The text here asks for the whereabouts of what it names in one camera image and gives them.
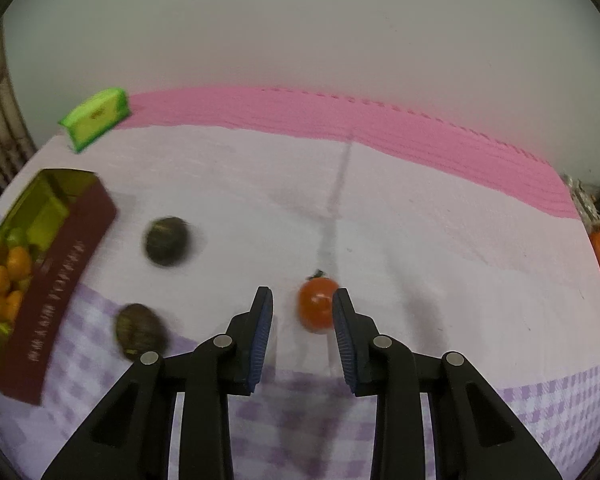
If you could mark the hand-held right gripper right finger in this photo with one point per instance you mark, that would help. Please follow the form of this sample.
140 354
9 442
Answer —
342 345

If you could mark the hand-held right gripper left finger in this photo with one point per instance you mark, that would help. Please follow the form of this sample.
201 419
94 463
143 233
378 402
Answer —
260 340

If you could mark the red tomato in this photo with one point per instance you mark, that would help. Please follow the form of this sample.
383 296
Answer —
316 305

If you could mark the maroon box with gold inside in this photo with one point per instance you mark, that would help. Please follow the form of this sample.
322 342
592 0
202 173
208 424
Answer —
65 285

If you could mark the large orange mandarin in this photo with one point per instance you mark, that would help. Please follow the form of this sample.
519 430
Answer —
19 262

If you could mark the green tomato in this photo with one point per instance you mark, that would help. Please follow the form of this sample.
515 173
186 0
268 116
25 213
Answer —
16 236

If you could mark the dark brown round fruit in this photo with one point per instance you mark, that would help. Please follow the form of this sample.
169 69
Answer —
140 330
167 241

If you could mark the lilac checked cloth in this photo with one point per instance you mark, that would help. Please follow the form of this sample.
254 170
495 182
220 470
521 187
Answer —
455 260

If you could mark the pink mat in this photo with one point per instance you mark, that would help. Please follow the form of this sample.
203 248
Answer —
380 120

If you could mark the green packet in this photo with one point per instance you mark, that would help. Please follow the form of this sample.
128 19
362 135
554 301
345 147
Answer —
95 119

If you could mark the beige striped curtain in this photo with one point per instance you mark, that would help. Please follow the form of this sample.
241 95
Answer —
0 125

